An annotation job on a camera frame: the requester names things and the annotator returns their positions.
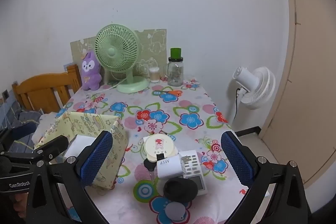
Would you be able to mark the white standing fan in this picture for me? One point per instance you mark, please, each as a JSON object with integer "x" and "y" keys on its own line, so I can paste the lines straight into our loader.
{"x": 254, "y": 85}

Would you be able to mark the wall socket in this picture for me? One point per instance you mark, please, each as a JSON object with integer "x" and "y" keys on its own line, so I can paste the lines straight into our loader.
{"x": 5, "y": 94}

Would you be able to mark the yellow printed fabric box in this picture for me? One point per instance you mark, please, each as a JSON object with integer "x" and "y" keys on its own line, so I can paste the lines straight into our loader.
{"x": 92, "y": 120}

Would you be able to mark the clear cotton swab container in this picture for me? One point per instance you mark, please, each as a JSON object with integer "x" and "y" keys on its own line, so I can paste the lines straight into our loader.
{"x": 154, "y": 74}

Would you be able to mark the small black object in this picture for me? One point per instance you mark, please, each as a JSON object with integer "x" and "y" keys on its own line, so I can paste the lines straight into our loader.
{"x": 150, "y": 165}

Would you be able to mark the white charger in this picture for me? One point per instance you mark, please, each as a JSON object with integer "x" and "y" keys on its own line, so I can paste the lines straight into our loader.
{"x": 169, "y": 167}

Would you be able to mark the floral tablecloth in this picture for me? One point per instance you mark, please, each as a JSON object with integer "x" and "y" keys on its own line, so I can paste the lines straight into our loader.
{"x": 183, "y": 100}

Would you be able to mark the beige printed board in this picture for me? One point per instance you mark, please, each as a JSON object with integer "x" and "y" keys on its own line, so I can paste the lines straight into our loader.
{"x": 155, "y": 40}

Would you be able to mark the glass jar with green lid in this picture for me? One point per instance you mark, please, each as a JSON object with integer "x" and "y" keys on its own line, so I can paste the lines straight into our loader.
{"x": 175, "y": 74}

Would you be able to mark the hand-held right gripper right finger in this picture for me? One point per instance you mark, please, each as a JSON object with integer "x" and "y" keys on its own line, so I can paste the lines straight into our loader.
{"x": 236, "y": 158}

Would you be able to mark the green desk fan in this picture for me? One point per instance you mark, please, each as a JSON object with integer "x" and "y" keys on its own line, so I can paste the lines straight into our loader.
{"x": 115, "y": 52}

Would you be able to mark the purple plush toy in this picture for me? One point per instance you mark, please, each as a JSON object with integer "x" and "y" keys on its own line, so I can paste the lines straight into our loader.
{"x": 90, "y": 69}

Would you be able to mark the black round pouch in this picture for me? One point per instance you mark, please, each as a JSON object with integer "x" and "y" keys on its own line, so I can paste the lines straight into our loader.
{"x": 181, "y": 188}

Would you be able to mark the round cream tin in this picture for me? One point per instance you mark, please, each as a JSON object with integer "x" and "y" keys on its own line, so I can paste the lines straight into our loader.
{"x": 160, "y": 146}

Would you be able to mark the white cloth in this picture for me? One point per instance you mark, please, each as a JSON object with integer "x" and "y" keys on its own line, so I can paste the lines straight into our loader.
{"x": 47, "y": 121}

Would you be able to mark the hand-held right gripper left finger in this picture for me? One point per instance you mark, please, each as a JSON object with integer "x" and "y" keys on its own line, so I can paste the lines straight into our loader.
{"x": 97, "y": 158}

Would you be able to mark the beige wardrobe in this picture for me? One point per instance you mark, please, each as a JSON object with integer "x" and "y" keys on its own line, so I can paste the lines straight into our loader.
{"x": 309, "y": 82}

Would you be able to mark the white timer with keypad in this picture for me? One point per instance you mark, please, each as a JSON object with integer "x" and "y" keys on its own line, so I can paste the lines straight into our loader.
{"x": 193, "y": 163}

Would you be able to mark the grey round case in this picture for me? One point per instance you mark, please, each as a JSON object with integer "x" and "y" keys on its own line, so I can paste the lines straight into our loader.
{"x": 174, "y": 211}

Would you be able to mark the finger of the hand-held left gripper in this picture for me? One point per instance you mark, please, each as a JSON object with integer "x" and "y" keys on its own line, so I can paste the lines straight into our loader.
{"x": 19, "y": 130}
{"x": 52, "y": 145}

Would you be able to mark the person's left hand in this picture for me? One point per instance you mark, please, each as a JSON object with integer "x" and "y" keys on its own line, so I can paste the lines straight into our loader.
{"x": 18, "y": 203}

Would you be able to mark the blue plaid bedding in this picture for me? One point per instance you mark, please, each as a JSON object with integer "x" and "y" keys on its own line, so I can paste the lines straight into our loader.
{"x": 15, "y": 113}

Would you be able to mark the wooden bed headboard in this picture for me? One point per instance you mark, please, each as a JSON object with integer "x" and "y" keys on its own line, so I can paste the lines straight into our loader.
{"x": 44, "y": 87}

